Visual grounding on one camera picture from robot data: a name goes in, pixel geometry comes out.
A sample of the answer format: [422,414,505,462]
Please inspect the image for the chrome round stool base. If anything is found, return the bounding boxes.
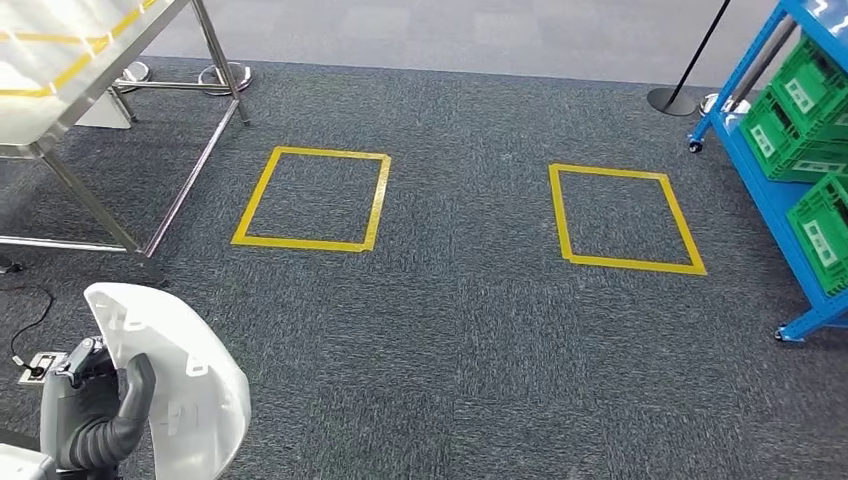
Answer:
[698,92,753,117]
[197,60,254,96]
[113,60,155,93]

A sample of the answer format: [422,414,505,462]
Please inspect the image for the yellow floor tape square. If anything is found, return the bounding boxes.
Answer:
[548,162,708,277]

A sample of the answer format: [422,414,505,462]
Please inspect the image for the stainless steel workbench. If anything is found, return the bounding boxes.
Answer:
[0,0,253,258]

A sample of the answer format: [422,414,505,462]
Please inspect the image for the black round-base stanchion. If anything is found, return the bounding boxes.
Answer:
[647,0,734,118]

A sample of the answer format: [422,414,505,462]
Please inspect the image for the metal floor socket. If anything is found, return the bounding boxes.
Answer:
[17,351,69,388]

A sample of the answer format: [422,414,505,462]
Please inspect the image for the large yellow tape frame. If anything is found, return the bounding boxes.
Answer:
[0,0,160,101]

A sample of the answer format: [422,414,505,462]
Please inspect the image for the black power cable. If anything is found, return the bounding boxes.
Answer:
[0,264,56,380]

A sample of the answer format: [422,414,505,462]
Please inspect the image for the green plastic crate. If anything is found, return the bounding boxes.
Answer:
[737,86,848,185]
[768,34,848,144]
[786,173,848,297]

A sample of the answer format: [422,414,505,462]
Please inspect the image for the white plastic car part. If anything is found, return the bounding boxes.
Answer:
[84,282,253,480]

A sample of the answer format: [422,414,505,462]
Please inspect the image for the blue metal shelf rack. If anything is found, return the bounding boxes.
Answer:
[687,0,848,344]

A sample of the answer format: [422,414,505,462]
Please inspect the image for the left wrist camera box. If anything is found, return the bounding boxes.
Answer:
[0,442,60,480]

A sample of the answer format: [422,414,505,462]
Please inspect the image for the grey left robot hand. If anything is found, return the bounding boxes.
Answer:
[39,336,158,468]

